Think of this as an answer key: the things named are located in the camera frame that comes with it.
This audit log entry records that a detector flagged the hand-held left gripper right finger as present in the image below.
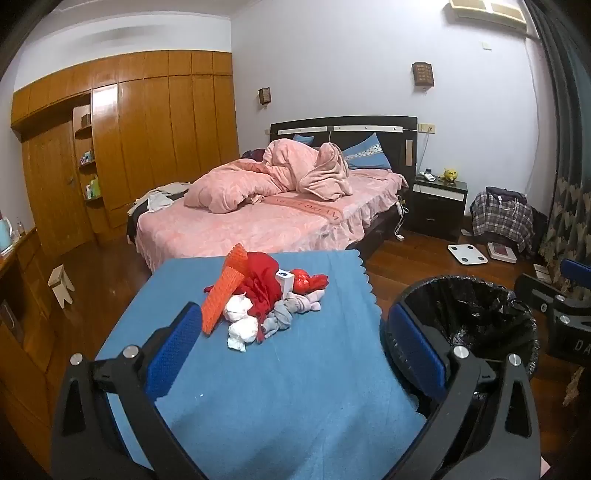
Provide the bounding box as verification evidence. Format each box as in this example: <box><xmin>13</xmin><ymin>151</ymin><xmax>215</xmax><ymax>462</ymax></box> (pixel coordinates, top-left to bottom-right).
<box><xmin>381</xmin><ymin>302</ymin><xmax>542</xmax><ymax>480</ymax></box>

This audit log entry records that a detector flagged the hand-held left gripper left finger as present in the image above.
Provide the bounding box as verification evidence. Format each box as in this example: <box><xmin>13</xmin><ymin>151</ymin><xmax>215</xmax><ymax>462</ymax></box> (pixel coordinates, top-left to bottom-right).
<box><xmin>50</xmin><ymin>302</ymin><xmax>208</xmax><ymax>480</ymax></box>

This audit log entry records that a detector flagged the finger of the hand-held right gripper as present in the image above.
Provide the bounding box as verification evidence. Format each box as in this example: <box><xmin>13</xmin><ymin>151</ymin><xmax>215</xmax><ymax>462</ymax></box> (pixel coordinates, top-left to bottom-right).
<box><xmin>560</xmin><ymin>258</ymin><xmax>591</xmax><ymax>297</ymax></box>
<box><xmin>514</xmin><ymin>274</ymin><xmax>561</xmax><ymax>317</ymax></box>

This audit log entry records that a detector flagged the trash bin with black bag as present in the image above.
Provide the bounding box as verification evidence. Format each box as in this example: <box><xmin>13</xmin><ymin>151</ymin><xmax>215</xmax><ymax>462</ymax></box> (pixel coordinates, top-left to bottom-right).
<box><xmin>385</xmin><ymin>274</ymin><xmax>540</xmax><ymax>384</ymax></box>

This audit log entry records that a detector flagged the red cloth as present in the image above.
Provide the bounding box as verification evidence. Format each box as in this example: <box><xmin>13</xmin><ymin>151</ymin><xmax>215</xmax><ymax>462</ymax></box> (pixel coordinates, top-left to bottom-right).
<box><xmin>205</xmin><ymin>251</ymin><xmax>284</xmax><ymax>342</ymax></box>

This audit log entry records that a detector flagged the blue plastic bag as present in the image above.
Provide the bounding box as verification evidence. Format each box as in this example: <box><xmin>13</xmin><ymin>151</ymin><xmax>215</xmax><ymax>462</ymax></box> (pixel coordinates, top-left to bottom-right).
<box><xmin>261</xmin><ymin>291</ymin><xmax>326</xmax><ymax>335</ymax></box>

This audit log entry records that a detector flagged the flat white red box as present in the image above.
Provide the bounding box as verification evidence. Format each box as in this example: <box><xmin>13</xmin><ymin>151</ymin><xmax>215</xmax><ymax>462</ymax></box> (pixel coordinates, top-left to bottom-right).
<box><xmin>487</xmin><ymin>241</ymin><xmax>518</xmax><ymax>264</ymax></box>

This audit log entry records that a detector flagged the orange bubble wrap sheet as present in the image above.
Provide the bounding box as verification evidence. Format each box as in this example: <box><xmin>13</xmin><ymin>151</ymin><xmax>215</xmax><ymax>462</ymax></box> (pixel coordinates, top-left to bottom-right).
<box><xmin>202</xmin><ymin>244</ymin><xmax>250</xmax><ymax>335</ymax></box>

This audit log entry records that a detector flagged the white bathroom scale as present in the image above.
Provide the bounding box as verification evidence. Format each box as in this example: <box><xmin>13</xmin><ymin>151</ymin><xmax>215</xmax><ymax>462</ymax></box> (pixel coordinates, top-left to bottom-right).
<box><xmin>447</xmin><ymin>244</ymin><xmax>489</xmax><ymax>265</ymax></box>

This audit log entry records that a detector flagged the plaid cloth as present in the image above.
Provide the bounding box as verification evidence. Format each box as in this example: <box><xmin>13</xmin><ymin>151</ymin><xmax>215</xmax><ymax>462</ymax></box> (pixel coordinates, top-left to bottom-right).
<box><xmin>470</xmin><ymin>187</ymin><xmax>535</xmax><ymax>252</ymax></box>

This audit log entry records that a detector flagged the blue tablecloth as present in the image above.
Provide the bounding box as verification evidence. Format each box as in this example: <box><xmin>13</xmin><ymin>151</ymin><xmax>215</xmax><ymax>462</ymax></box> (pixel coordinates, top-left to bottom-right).
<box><xmin>95</xmin><ymin>249</ymin><xmax>428</xmax><ymax>480</ymax></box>

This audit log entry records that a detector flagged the red plastic bag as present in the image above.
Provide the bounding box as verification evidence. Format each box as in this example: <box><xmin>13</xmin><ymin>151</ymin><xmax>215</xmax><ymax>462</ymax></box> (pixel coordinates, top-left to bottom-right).
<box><xmin>290</xmin><ymin>268</ymin><xmax>329</xmax><ymax>294</ymax></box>

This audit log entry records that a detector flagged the small white box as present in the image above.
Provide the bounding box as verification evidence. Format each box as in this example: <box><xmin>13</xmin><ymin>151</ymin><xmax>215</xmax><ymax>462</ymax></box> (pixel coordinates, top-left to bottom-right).
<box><xmin>274</xmin><ymin>270</ymin><xmax>295</xmax><ymax>301</ymax></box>

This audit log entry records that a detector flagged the dark nightstand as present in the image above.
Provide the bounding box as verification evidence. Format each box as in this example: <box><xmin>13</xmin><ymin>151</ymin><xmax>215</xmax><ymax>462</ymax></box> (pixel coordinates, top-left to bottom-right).
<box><xmin>406</xmin><ymin>175</ymin><xmax>468</xmax><ymax>241</ymax></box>

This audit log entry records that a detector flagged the small wooden stool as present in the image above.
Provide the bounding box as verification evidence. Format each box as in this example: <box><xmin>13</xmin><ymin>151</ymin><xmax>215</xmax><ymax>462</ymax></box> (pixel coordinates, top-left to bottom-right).
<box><xmin>47</xmin><ymin>264</ymin><xmax>76</xmax><ymax>309</ymax></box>

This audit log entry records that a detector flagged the white power strip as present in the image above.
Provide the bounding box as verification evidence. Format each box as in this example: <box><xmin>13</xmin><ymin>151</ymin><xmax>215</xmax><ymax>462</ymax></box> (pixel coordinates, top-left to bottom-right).
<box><xmin>394</xmin><ymin>194</ymin><xmax>409</xmax><ymax>241</ymax></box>

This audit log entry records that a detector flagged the dark patterned curtain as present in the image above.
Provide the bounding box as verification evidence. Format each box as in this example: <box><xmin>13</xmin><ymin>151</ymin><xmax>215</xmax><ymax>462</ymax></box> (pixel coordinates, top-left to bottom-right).
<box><xmin>526</xmin><ymin>0</ymin><xmax>591</xmax><ymax>287</ymax></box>

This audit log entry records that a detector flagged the wooden sideboard cabinet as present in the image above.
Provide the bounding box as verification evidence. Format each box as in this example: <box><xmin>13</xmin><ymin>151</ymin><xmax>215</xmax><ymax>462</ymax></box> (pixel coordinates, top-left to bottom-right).
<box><xmin>0</xmin><ymin>226</ymin><xmax>98</xmax><ymax>462</ymax></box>

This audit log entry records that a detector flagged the pile of clothes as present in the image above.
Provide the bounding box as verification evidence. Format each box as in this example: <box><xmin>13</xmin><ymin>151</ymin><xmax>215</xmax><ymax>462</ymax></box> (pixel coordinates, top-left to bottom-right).
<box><xmin>129</xmin><ymin>182</ymin><xmax>192</xmax><ymax>217</ymax></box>

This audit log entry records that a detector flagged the bed with pink sheet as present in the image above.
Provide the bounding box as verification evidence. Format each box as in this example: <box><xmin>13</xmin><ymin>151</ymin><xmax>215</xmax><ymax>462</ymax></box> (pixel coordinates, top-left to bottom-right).
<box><xmin>127</xmin><ymin>115</ymin><xmax>419</xmax><ymax>273</ymax></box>

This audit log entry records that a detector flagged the pink duvet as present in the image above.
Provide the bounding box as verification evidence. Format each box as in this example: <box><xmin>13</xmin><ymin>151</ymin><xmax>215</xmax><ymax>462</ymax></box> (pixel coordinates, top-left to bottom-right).
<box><xmin>184</xmin><ymin>140</ymin><xmax>352</xmax><ymax>213</ymax></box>

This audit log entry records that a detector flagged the blue pillow with white band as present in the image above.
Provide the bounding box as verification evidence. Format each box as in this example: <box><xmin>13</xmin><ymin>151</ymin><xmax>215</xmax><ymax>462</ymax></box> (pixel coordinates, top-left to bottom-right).
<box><xmin>342</xmin><ymin>132</ymin><xmax>392</xmax><ymax>170</ymax></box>

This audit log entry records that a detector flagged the light blue kettle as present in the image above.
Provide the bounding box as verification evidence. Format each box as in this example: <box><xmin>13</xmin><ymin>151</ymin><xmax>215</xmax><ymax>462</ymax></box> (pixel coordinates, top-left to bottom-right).
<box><xmin>0</xmin><ymin>211</ymin><xmax>14</xmax><ymax>252</ymax></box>

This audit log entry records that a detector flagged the wooden wardrobe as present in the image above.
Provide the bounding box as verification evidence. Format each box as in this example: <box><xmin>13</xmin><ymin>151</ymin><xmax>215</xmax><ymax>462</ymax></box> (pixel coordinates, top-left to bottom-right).
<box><xmin>10</xmin><ymin>50</ymin><xmax>241</xmax><ymax>254</ymax></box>

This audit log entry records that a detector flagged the dark wooden headboard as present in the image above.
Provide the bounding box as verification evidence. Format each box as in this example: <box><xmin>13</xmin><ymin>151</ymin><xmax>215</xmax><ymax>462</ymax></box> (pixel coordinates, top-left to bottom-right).
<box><xmin>270</xmin><ymin>115</ymin><xmax>419</xmax><ymax>178</ymax></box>

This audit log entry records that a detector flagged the large brown wall lamp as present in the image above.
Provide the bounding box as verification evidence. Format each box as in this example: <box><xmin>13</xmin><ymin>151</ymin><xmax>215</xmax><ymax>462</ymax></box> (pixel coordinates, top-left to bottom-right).
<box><xmin>412</xmin><ymin>62</ymin><xmax>435</xmax><ymax>88</ymax></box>

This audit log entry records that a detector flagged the wall air conditioner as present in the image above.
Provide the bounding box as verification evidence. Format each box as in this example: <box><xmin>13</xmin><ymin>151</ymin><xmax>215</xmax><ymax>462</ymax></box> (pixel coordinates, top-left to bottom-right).
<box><xmin>449</xmin><ymin>0</ymin><xmax>528</xmax><ymax>33</ymax></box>

